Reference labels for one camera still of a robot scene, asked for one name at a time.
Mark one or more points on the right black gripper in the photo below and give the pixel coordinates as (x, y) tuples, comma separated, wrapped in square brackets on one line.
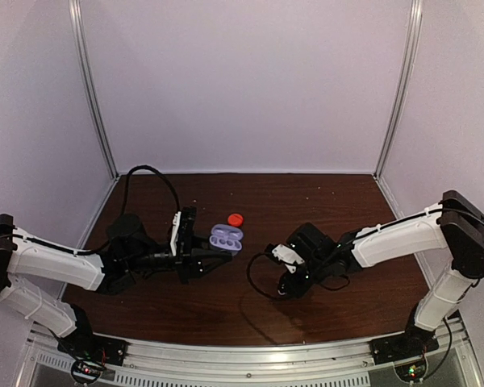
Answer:
[(296, 289)]

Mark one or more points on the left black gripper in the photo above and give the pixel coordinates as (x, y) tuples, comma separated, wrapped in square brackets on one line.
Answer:
[(189, 252)]

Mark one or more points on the grey oval puck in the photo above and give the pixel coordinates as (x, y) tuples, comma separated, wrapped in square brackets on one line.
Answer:
[(226, 238)]

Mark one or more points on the red earbud charging case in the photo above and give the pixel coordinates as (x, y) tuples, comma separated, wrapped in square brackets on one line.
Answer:
[(235, 220)]

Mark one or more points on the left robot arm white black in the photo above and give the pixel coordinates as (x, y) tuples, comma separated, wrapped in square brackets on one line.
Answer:
[(108, 270)]

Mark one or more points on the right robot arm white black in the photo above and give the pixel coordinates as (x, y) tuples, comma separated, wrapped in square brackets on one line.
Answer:
[(453, 223)]

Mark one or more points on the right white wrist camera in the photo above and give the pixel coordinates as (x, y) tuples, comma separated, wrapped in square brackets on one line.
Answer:
[(288, 257)]

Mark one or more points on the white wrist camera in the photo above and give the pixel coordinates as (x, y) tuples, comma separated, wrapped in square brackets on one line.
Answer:
[(175, 233), (288, 257)]

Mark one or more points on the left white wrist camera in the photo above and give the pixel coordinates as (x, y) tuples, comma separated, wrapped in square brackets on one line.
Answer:
[(175, 233)]

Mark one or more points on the front aluminium rail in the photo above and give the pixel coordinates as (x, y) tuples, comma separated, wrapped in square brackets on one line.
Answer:
[(344, 363)]

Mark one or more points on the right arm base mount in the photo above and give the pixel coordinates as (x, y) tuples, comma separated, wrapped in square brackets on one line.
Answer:
[(406, 351)]

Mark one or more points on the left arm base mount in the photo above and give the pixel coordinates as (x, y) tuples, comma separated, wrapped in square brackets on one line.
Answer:
[(91, 353)]

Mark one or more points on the left aluminium frame post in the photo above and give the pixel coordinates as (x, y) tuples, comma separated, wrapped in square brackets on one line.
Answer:
[(89, 87)]

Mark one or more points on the aluminium frame post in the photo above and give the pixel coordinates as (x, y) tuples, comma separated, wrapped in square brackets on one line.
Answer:
[(89, 87), (414, 27)]

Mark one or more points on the right aluminium frame post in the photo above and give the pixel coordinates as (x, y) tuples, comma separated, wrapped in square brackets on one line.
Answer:
[(414, 27)]

